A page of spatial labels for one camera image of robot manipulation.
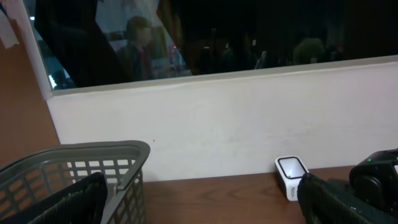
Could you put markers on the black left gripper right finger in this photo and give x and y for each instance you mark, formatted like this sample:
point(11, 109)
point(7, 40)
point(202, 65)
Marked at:
point(322, 203)

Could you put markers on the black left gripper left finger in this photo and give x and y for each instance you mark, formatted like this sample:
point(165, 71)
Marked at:
point(80, 203)

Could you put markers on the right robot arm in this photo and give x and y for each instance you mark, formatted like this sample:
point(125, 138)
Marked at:
point(374, 181)

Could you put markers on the white barcode scanner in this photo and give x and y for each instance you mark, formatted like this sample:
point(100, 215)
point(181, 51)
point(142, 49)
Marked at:
point(289, 171)

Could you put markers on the grey plastic basket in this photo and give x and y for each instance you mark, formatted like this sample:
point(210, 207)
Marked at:
point(28, 181)

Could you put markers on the painted cardboard panel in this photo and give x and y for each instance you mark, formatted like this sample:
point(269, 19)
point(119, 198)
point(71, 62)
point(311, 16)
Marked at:
point(26, 123)

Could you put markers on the glass window partition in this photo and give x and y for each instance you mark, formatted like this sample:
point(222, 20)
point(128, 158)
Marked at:
point(86, 43)

